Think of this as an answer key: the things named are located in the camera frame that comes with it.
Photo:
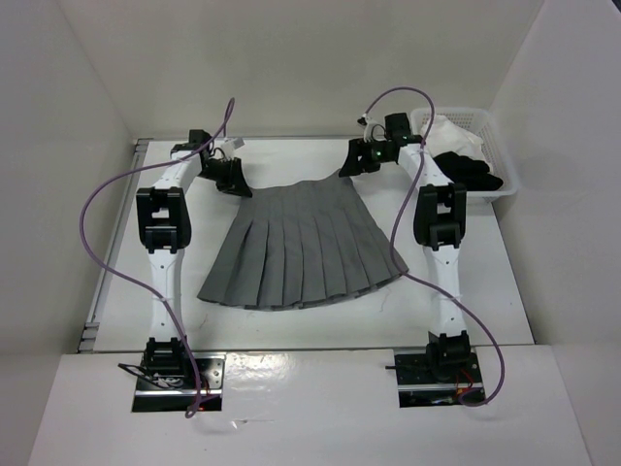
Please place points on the grey pleated skirt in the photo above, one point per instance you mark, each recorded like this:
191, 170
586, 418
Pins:
306, 244

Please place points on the white folded cloth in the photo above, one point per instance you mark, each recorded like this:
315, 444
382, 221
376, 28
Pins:
453, 148

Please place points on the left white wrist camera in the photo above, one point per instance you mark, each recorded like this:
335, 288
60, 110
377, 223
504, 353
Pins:
226, 149

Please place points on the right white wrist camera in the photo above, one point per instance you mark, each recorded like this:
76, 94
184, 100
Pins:
369, 126

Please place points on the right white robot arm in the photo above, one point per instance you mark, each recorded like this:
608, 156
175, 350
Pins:
439, 225

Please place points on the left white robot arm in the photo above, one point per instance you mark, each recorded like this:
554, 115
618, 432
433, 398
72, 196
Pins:
165, 231

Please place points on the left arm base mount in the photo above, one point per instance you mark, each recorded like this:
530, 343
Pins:
155, 392

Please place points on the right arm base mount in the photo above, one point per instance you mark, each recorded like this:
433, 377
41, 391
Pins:
419, 386

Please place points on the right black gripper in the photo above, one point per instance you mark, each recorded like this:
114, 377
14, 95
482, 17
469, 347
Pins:
353, 166

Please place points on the white plastic basket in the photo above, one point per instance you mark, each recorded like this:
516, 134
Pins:
491, 149

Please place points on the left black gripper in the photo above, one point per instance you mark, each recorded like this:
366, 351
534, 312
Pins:
235, 183

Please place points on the aluminium table edge rail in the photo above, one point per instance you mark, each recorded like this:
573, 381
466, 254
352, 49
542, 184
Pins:
98, 302

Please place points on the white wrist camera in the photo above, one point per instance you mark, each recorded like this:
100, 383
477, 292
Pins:
369, 126
226, 149

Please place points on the black skirt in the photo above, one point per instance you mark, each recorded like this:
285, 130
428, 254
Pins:
474, 174

